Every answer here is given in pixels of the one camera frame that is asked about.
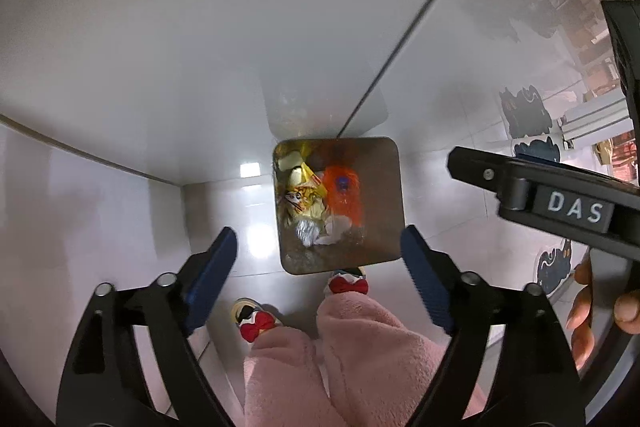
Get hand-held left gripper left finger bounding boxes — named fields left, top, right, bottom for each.
left=56, top=227, right=238, bottom=427

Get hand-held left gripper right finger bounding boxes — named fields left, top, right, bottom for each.
left=400, top=224, right=587, bottom=427

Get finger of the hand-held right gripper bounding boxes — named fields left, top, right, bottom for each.
left=446, top=146, right=531, bottom=210
left=601, top=0, right=640, bottom=188

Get square steel bin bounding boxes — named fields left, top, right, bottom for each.
left=272, top=137, right=405, bottom=277

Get silver foil wrapper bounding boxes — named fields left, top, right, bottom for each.
left=295, top=219, right=322, bottom=249

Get yellow snack wrapper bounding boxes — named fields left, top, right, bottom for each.
left=284, top=162, right=329, bottom=229

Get pale yellow paper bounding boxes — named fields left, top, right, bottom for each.
left=276, top=146, right=307, bottom=172

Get person's right hand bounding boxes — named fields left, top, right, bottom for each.
left=571, top=251, right=640, bottom=372

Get slipper with red bow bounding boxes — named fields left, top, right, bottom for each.
left=232, top=298, right=282, bottom=344
left=327, top=268, right=371, bottom=296

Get black cat floor sticker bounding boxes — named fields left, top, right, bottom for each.
left=499, top=84, right=554, bottom=140
left=537, top=238, right=574, bottom=296
left=513, top=138, right=564, bottom=164

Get pink fleece pants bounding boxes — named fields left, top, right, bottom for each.
left=243, top=292, right=489, bottom=427

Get aluminium frame rail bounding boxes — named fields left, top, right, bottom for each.
left=557, top=99, right=632, bottom=148

